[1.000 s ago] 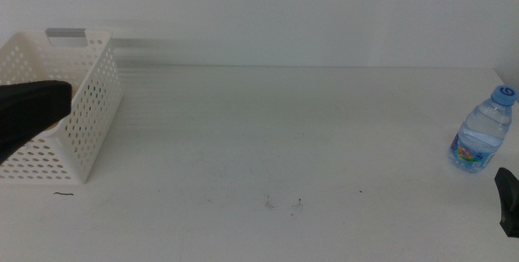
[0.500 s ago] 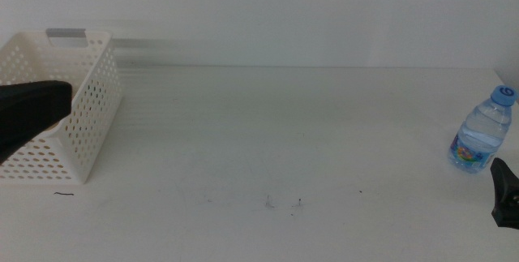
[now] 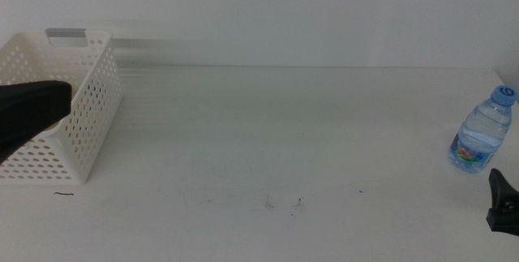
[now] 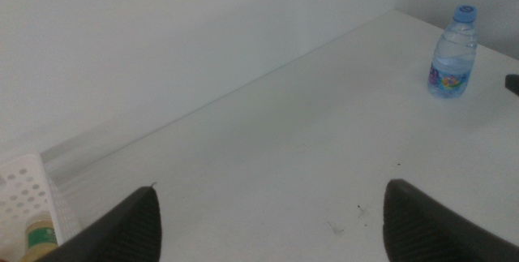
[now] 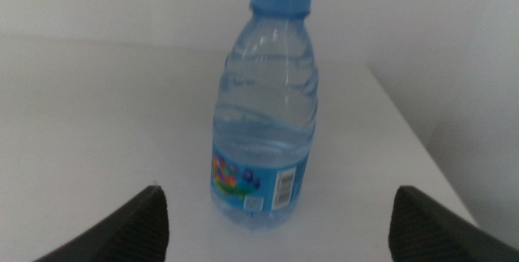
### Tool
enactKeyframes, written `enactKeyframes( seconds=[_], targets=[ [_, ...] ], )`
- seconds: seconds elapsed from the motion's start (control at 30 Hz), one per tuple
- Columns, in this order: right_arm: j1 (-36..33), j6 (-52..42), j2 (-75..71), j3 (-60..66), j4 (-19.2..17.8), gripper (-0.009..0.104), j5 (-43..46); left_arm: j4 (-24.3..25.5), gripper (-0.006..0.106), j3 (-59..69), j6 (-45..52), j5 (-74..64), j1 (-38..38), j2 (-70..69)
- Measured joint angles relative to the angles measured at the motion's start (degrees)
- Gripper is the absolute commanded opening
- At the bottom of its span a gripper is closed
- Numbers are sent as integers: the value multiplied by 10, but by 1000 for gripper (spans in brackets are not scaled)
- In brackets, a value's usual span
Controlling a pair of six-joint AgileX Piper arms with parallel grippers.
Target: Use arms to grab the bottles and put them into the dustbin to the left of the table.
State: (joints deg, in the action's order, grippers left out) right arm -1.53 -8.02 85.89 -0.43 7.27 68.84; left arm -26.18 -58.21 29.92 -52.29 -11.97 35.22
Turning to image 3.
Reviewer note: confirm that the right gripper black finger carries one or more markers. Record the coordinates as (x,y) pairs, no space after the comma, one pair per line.
(504,213)

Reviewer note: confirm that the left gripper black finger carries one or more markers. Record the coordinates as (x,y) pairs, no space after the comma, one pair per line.
(28,108)

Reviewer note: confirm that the small water bottle blue cap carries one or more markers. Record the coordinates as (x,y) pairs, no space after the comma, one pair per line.
(482,132)

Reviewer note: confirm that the white perforated plastic basket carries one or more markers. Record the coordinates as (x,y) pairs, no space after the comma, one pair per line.
(97,91)

